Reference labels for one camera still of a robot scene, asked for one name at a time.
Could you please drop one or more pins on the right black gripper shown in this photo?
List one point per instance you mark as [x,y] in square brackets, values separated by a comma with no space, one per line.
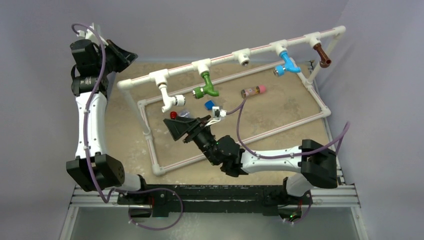
[181,125]

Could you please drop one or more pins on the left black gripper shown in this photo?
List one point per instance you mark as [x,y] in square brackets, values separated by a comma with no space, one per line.
[124,58]

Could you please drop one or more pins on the white water faucet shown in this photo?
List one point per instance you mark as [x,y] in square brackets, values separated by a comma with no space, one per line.
[168,101]

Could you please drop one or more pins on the white pvc pipe frame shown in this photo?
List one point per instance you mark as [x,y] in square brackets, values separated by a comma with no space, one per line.
[327,38]

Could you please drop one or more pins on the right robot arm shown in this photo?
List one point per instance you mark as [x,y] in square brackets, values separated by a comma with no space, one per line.
[312,164]

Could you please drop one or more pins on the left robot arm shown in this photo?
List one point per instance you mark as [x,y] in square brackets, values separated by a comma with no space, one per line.
[92,161]

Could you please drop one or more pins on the green water faucet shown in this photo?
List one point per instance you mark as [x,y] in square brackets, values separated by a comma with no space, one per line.
[208,89]

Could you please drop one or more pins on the blue water faucet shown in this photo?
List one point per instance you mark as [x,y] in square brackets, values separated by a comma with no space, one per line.
[288,66]

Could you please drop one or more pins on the brown water faucet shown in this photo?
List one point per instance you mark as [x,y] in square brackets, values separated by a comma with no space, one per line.
[324,61]

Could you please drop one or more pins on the red black small object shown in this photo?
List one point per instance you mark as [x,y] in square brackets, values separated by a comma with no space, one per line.
[173,115]

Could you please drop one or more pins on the clear plastic cup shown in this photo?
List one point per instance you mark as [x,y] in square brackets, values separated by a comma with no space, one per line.
[184,113]

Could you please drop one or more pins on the blue cube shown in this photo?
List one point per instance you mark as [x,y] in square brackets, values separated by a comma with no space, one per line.
[209,105]

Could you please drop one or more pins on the pink capped bottle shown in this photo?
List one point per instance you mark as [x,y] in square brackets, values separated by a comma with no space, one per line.
[252,91]

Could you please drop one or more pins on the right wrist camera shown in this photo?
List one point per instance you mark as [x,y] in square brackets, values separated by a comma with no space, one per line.
[218,113]

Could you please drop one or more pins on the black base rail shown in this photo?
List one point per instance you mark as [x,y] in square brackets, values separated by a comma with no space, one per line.
[268,200]

